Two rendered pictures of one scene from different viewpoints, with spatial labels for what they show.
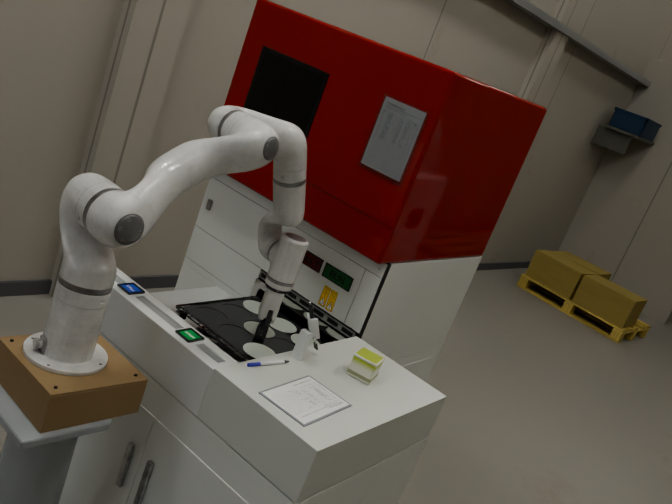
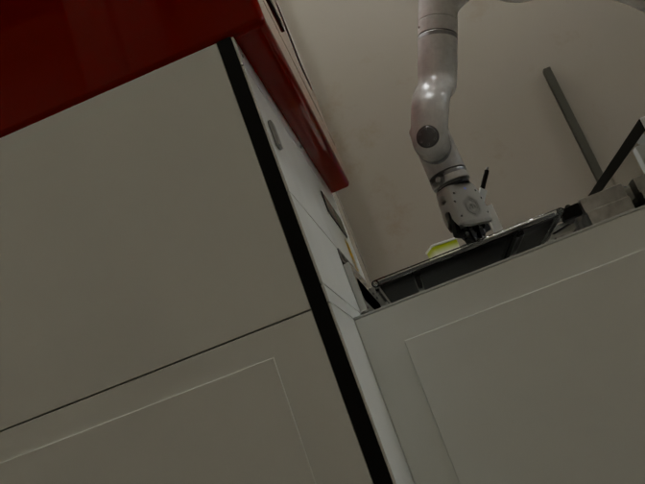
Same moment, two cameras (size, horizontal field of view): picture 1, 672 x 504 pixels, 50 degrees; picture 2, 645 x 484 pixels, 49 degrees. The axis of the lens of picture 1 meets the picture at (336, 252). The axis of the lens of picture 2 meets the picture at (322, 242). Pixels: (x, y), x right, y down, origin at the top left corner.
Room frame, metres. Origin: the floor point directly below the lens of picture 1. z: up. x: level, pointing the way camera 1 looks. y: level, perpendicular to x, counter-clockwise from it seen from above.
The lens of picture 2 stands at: (2.90, 1.31, 0.66)
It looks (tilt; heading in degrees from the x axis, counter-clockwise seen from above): 15 degrees up; 244
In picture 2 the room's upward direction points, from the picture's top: 20 degrees counter-clockwise
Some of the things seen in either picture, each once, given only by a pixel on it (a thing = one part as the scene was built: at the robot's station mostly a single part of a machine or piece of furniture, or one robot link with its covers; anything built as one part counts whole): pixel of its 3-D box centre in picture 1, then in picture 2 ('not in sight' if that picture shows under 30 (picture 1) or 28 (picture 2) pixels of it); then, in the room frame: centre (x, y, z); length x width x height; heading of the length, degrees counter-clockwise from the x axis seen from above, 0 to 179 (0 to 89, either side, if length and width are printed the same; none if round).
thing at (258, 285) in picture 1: (297, 320); (369, 302); (2.22, 0.04, 0.89); 0.44 x 0.02 x 0.10; 58
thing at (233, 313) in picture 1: (259, 329); (464, 265); (2.03, 0.14, 0.90); 0.34 x 0.34 x 0.01; 58
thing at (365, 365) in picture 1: (365, 365); (445, 255); (1.83, -0.19, 1.00); 0.07 x 0.07 x 0.07; 73
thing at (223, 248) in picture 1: (275, 262); (326, 231); (2.33, 0.18, 1.02); 0.81 x 0.03 x 0.40; 58
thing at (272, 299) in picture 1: (272, 300); (461, 205); (1.97, 0.12, 1.03); 0.10 x 0.07 x 0.11; 11
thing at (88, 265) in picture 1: (91, 229); not in sight; (1.50, 0.53, 1.22); 0.19 x 0.12 x 0.24; 52
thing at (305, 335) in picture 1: (308, 336); (484, 215); (1.81, -0.01, 1.03); 0.06 x 0.04 x 0.13; 148
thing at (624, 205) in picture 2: not in sight; (592, 233); (1.80, 0.26, 0.87); 0.36 x 0.08 x 0.03; 58
